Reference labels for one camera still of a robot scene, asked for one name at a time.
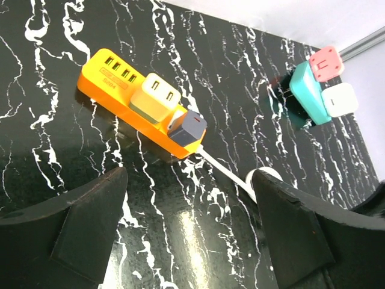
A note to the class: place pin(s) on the white plug adapter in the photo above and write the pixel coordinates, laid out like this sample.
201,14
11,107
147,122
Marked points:
340,100

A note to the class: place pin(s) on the orange power strip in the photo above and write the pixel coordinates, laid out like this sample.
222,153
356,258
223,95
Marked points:
126,102

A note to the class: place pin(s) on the aluminium frame rail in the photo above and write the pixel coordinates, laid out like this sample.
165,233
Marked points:
363,45

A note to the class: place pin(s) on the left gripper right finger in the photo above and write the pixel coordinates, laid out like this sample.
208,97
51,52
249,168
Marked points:
315,244

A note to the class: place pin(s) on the teal power strip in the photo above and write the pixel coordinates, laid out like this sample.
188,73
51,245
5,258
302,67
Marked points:
301,93

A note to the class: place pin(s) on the pink plug adapter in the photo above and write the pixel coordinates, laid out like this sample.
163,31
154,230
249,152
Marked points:
326,64

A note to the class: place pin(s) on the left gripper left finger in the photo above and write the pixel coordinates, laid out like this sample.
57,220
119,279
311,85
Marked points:
65,241

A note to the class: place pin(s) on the yellow white charger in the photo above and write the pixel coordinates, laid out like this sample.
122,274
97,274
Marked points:
155,99

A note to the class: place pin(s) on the grey usb charger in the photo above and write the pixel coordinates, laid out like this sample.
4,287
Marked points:
187,128

